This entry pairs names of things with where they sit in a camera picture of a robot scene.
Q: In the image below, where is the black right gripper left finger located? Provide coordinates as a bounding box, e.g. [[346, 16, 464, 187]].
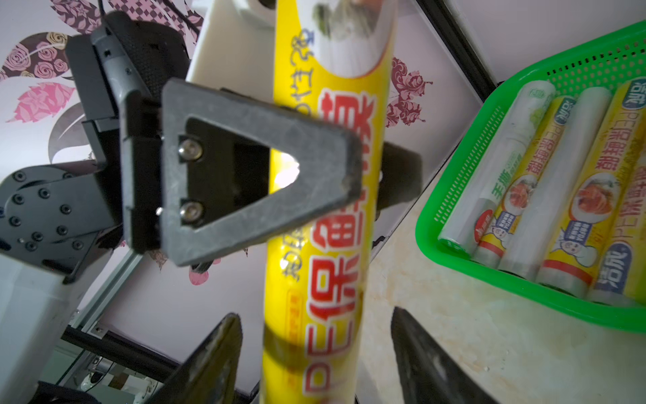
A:
[[147, 313, 243, 404]]

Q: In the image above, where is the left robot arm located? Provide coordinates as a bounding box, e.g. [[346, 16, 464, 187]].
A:
[[1, 11, 363, 403]]

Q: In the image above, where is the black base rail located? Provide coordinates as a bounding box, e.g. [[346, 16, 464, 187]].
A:
[[29, 251, 253, 404]]

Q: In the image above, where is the plain clear wrap roll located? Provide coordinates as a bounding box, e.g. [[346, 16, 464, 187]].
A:
[[498, 87, 612, 281]]

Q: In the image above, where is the green plastic basket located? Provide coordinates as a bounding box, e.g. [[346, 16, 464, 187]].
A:
[[416, 21, 645, 333]]

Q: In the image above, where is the clear white-label wrap roll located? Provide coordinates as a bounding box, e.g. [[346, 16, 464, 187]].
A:
[[438, 81, 556, 257]]

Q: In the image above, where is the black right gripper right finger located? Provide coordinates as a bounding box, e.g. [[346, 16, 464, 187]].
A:
[[390, 306, 496, 404]]

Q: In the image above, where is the short yellow wrap roll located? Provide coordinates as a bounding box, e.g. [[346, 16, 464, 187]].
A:
[[472, 96, 577, 269]]

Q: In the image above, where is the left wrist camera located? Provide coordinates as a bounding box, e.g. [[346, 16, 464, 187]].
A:
[[186, 0, 277, 102]]

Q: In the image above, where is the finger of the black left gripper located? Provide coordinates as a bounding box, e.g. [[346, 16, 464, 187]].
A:
[[160, 79, 362, 266], [376, 142, 422, 211]]

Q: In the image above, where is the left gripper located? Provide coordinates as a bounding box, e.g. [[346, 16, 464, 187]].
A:
[[66, 11, 189, 253]]

